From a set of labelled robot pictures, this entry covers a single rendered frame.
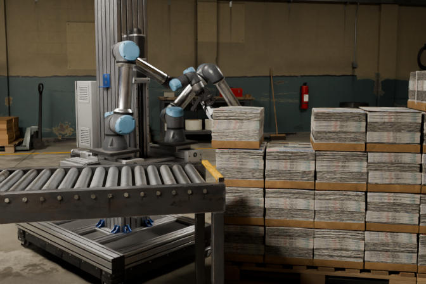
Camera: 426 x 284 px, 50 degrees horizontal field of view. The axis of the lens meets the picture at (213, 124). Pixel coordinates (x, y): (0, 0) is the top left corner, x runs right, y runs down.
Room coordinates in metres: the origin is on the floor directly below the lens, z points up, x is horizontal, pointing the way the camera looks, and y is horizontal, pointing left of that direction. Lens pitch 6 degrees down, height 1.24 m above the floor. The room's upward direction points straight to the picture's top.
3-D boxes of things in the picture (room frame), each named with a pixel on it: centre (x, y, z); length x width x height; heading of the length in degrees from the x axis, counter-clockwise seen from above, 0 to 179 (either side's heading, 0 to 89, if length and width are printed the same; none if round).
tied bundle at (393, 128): (2.70, -1.04, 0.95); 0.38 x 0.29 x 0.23; 169
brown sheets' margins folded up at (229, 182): (2.77, -0.62, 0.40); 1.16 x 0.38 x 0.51; 81
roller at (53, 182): (2.02, 0.72, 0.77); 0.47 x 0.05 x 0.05; 11
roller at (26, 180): (2.00, 0.85, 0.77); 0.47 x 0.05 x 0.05; 11
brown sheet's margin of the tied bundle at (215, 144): (2.74, -0.15, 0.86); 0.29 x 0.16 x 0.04; 80
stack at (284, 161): (2.77, -0.62, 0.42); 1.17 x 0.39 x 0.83; 81
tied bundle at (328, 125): (2.75, -0.75, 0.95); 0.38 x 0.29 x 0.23; 171
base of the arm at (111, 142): (2.75, 0.60, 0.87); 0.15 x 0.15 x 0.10
